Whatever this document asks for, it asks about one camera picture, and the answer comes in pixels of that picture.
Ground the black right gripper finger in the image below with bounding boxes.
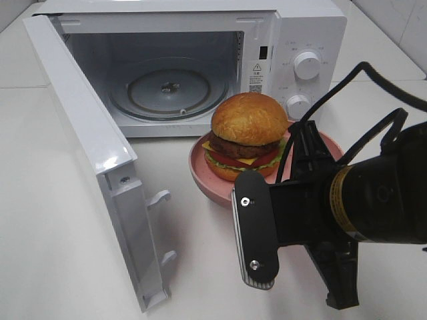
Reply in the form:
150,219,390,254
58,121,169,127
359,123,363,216
305,241,359,309
232,171,279,290

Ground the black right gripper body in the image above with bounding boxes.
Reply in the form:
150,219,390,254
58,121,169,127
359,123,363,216
269,173,334,250

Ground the burger with sesame bun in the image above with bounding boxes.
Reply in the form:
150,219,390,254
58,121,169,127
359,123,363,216
202,92,290,181

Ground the white timer knob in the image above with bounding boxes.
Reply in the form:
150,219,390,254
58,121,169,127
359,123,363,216
286,94,312,120

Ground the white microwave door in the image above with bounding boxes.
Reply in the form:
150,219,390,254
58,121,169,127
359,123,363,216
24,15,177,312

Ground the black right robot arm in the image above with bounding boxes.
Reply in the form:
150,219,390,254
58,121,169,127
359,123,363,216
232,121,426,309

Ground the glass microwave turntable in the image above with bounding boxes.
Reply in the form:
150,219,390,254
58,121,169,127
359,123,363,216
109,57,229,121

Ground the upper white power knob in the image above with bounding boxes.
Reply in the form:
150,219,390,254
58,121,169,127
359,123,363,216
293,50,321,80

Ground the white microwave oven body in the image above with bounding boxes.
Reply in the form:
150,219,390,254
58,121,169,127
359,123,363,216
31,1,347,137

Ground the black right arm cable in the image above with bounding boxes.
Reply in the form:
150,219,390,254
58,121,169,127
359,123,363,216
275,61,427,184

